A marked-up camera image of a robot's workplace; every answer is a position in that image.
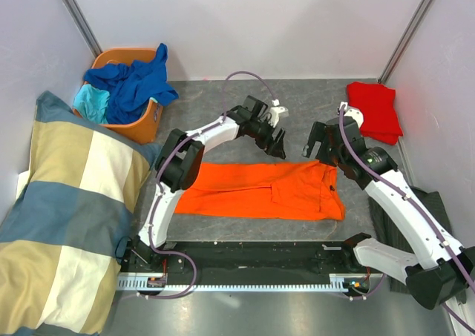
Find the purple cable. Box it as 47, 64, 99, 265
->
148, 70, 280, 300
330, 105, 475, 333

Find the white slotted cable duct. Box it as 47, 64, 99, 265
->
116, 273, 369, 292

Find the orange t shirt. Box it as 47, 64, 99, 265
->
175, 160, 345, 221

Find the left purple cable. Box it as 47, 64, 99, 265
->
148, 70, 280, 300

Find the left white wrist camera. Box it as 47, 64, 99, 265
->
267, 99, 289, 128

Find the blue beige checked pillow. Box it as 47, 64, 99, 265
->
1, 92, 160, 335

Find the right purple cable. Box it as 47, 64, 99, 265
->
330, 105, 475, 333

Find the teal t shirt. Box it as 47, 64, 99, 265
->
73, 84, 110, 124

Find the right aluminium frame post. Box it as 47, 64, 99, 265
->
377, 0, 435, 85

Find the blue t shirt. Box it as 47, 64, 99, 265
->
84, 43, 179, 125

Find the aluminium frame post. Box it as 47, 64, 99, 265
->
62, 0, 102, 57
377, 0, 435, 85

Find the folded red t shirt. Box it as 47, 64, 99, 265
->
347, 82, 404, 145

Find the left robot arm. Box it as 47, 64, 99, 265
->
137, 96, 289, 271

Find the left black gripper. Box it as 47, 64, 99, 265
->
249, 119, 286, 161

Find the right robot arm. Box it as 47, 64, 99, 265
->
303, 116, 474, 309

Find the left aluminium frame post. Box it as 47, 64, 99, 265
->
62, 0, 102, 57

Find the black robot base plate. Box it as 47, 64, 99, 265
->
119, 240, 387, 287

